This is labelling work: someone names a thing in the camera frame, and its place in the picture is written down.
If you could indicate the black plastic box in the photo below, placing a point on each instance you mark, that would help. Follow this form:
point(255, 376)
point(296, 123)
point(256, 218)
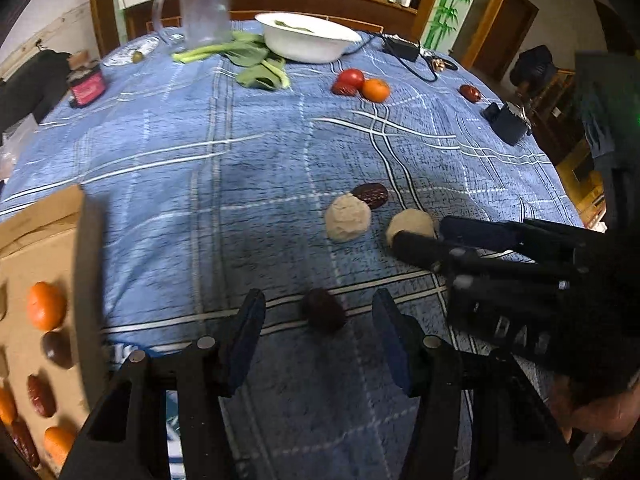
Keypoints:
point(510, 122)

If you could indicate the dark brown plum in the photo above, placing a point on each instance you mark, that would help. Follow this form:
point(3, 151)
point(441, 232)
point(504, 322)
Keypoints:
point(56, 349)

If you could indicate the clear plastic bag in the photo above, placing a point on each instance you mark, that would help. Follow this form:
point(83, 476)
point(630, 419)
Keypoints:
point(10, 145)

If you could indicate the wooden chair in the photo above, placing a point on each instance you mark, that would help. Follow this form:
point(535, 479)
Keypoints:
point(560, 110)

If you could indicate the small orange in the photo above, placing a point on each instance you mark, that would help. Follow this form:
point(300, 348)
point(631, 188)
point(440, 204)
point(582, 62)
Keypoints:
point(6, 405)
point(59, 444)
point(376, 90)
point(46, 305)

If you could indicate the wooden door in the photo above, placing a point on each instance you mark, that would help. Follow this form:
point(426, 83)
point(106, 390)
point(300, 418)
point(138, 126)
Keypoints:
point(505, 25)

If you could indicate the dough ball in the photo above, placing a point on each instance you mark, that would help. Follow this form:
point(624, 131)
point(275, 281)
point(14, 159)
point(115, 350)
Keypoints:
point(347, 217)
point(410, 225)

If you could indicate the blue plaid tablecloth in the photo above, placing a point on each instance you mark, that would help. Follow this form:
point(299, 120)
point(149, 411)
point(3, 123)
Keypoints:
point(200, 160)

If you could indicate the clear plastic pitcher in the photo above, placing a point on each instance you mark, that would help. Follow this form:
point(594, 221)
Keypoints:
point(205, 10)

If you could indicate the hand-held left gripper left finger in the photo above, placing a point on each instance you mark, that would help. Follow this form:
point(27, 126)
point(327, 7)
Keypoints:
point(251, 340)

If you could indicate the dark red date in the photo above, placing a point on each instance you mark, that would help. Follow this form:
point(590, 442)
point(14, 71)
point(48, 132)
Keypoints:
point(324, 310)
point(372, 194)

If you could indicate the small green leaf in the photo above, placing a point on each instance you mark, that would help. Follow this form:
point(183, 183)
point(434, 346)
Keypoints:
point(295, 25)

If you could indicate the bamboo wall sticker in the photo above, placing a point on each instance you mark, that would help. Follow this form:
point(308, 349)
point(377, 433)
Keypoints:
point(452, 5)

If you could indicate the small glass plate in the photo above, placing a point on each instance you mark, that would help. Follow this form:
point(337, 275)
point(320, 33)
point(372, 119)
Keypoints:
point(117, 59)

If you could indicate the green olive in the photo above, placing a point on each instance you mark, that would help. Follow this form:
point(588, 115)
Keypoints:
point(136, 55)

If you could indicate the red packet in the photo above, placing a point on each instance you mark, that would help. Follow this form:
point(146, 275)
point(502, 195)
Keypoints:
point(87, 87)

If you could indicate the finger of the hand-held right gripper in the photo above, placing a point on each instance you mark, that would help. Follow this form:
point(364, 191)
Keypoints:
point(480, 232)
point(422, 251)

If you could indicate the white bowl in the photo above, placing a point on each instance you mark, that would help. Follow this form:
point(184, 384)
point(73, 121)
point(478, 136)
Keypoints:
point(307, 40)

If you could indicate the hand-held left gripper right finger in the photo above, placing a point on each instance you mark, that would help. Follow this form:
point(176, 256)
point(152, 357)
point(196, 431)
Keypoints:
point(389, 342)

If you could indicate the black bag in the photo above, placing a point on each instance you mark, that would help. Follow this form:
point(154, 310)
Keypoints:
point(532, 67)

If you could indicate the cardboard box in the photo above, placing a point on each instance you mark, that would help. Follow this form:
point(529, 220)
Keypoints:
point(30, 250)

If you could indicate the dark sofa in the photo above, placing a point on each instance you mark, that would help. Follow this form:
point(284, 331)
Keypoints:
point(30, 85)

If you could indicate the person's right hand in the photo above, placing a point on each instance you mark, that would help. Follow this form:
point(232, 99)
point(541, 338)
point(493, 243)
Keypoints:
point(600, 417)

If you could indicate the key bunch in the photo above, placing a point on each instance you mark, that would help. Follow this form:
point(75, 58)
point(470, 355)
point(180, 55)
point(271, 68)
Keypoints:
point(440, 64)

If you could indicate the red tomato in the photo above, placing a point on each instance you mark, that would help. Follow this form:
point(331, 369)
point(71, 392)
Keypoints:
point(351, 77)

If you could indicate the bok choy stalk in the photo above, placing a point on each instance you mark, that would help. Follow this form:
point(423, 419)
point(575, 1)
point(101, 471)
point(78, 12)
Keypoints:
point(220, 50)

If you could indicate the bok choy leaf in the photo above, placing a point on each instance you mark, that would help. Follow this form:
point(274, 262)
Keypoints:
point(262, 75)

